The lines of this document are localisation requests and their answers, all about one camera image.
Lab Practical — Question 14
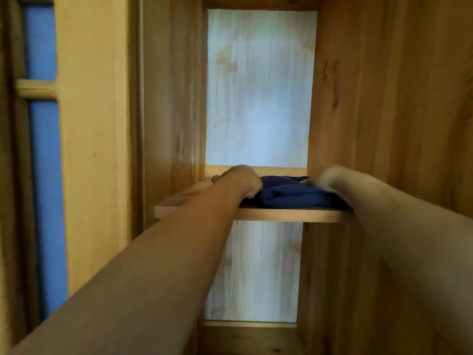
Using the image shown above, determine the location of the person's left forearm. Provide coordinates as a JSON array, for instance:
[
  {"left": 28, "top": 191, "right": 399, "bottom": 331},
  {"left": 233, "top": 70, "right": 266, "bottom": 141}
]
[{"left": 9, "top": 177, "right": 255, "bottom": 355}]

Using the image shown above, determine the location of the wooden wardrobe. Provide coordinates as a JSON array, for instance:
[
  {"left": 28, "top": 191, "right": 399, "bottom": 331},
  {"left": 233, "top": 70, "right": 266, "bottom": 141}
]
[{"left": 142, "top": 0, "right": 473, "bottom": 355}]

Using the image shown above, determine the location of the dark blue cloth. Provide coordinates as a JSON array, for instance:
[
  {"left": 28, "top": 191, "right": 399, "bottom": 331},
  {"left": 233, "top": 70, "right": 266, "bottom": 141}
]
[{"left": 239, "top": 176, "right": 351, "bottom": 210}]

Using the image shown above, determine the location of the wooden door with glass panes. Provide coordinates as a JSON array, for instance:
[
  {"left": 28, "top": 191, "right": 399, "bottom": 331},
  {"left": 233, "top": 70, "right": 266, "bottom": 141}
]
[{"left": 0, "top": 0, "right": 143, "bottom": 355}]

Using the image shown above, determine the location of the person's right hand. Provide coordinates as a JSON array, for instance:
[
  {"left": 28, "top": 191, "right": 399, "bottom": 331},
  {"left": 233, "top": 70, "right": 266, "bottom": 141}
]
[{"left": 301, "top": 165, "right": 346, "bottom": 194}]

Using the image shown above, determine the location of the person's right forearm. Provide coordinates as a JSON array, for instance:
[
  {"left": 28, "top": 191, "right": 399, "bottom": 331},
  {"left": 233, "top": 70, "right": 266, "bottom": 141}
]
[{"left": 325, "top": 168, "right": 473, "bottom": 346}]

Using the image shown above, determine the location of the wooden wardrobe shelf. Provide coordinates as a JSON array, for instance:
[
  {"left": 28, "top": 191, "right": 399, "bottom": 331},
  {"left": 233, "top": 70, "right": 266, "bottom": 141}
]
[{"left": 154, "top": 165, "right": 355, "bottom": 224}]

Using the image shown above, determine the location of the person's left hand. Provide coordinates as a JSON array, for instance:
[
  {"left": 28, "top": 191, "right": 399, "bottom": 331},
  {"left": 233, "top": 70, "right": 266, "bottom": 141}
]
[{"left": 211, "top": 165, "right": 264, "bottom": 199}]

